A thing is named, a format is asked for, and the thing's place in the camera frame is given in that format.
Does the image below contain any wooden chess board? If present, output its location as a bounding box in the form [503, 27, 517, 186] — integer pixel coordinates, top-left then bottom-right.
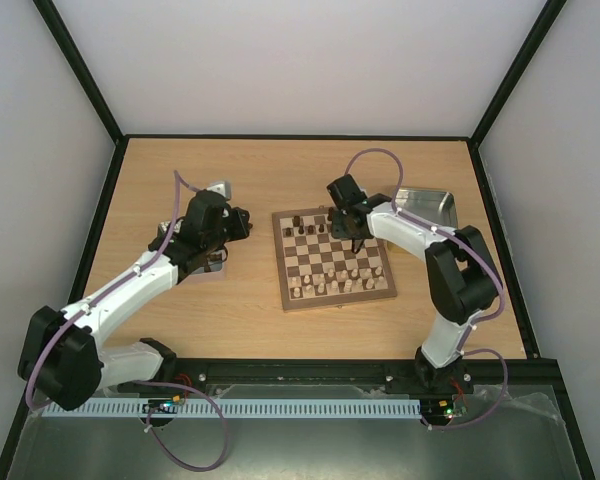
[272, 206, 397, 312]

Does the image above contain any left metal tin tray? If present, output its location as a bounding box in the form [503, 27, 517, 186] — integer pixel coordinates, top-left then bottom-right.
[163, 218, 228, 283]

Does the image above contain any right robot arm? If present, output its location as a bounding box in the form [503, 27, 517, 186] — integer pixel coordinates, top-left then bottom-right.
[327, 174, 503, 392]

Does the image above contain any light blue cable duct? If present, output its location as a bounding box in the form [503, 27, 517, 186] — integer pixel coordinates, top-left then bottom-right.
[42, 398, 421, 420]

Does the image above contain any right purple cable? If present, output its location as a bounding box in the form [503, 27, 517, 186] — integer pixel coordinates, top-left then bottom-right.
[347, 148, 509, 431]

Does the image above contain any black frame base rail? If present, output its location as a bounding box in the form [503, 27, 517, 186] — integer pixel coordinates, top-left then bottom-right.
[114, 354, 561, 396]

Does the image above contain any right metal tin tray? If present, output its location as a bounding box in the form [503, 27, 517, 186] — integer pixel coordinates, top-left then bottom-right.
[396, 187, 458, 228]

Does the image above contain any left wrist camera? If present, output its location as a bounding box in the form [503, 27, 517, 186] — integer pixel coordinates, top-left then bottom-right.
[206, 180, 232, 201]

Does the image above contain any metal tin tray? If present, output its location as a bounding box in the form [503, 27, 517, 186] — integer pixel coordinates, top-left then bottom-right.
[163, 218, 228, 283]
[396, 187, 458, 228]

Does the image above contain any purple cable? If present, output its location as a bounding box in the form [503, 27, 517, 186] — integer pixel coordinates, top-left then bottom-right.
[347, 148, 509, 431]
[24, 169, 229, 471]

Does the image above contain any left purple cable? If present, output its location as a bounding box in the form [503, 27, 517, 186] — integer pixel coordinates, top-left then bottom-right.
[24, 169, 229, 471]

